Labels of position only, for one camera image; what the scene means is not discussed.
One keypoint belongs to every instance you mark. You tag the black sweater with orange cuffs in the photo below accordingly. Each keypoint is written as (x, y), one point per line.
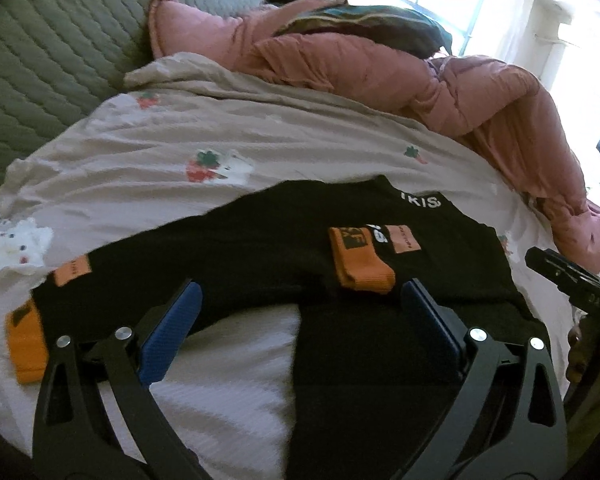
(280, 240)

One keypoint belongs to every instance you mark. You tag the dark multicoloured pillow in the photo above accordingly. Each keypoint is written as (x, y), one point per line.
(370, 20)

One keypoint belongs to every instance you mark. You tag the window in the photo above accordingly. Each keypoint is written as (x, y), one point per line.
(455, 0)

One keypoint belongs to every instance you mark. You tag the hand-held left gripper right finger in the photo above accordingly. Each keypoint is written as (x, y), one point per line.
(432, 325)

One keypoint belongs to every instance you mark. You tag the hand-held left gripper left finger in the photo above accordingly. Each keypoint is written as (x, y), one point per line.
(172, 330)

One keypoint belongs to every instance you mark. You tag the pink comforter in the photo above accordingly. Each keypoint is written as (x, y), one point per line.
(380, 70)

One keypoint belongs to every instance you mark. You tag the strawberry bear print bedsheet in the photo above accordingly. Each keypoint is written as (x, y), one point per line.
(230, 125)

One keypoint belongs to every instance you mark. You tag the pink ruffled pillow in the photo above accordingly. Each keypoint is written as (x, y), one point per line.
(195, 25)

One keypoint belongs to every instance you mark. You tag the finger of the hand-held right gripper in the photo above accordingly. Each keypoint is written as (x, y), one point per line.
(550, 267)

